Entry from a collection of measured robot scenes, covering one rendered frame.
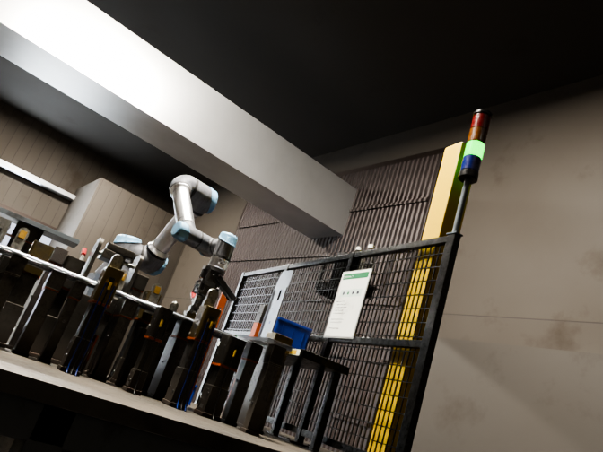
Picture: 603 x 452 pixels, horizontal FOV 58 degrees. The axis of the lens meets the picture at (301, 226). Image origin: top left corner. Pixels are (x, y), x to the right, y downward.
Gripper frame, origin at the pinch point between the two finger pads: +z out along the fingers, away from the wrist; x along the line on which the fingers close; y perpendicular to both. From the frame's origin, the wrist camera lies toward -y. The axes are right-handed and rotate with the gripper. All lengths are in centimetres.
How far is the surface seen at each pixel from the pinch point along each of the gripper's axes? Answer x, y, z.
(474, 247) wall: -71, -194, -124
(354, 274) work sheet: 9, -55, -40
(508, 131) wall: -64, -196, -221
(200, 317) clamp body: 23.0, 8.6, 2.4
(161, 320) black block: 21.2, 20.3, 7.6
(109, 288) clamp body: 22.7, 40.5, 4.2
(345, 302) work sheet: 9, -55, -27
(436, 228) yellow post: 50, -58, -58
